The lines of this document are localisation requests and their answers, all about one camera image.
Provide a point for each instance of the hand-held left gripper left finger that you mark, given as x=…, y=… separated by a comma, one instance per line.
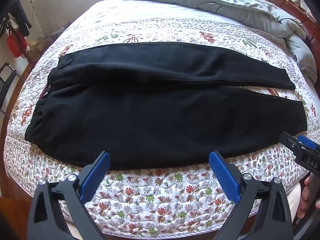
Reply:
x=96, y=173

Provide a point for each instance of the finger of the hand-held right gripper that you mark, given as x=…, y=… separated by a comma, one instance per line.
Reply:
x=290, y=143
x=308, y=142

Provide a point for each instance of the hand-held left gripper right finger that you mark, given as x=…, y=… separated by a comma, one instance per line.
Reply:
x=222, y=173

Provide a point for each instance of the black pants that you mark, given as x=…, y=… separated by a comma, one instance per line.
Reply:
x=150, y=105

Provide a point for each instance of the person's right hand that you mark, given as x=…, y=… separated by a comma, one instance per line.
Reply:
x=305, y=197

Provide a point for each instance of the floral quilted bedspread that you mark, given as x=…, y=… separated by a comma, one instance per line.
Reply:
x=150, y=200

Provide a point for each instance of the black chair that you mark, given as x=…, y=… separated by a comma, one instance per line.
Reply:
x=10, y=76

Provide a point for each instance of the wooden headboard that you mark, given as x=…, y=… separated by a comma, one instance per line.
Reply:
x=297, y=10

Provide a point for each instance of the red bag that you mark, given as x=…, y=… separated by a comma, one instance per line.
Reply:
x=16, y=45

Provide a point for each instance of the light blue comforter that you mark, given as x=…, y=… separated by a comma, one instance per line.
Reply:
x=225, y=5

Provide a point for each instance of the dark hanging clothing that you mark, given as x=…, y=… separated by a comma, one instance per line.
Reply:
x=21, y=17

